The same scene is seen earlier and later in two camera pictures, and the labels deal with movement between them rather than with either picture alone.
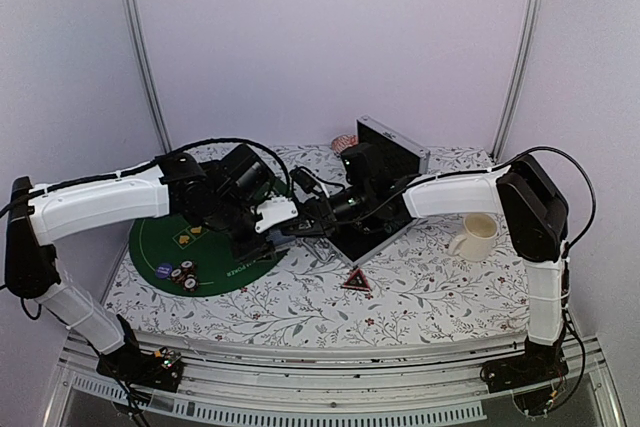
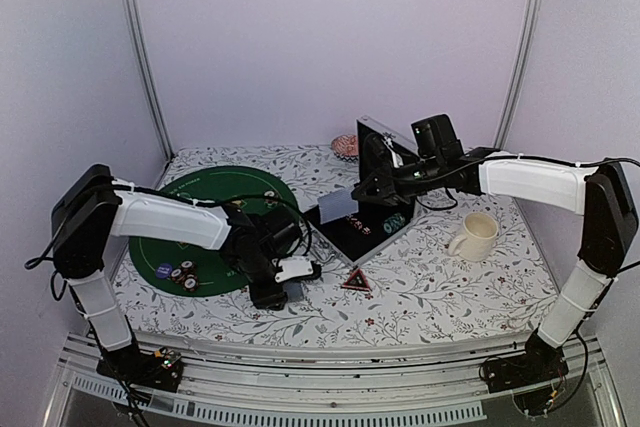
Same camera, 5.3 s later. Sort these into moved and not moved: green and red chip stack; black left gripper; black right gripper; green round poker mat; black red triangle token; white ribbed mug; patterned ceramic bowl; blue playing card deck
Moved: black left gripper; black right gripper; blue playing card deck
Not moved: patterned ceramic bowl; green and red chip stack; white ribbed mug; black red triangle token; green round poker mat
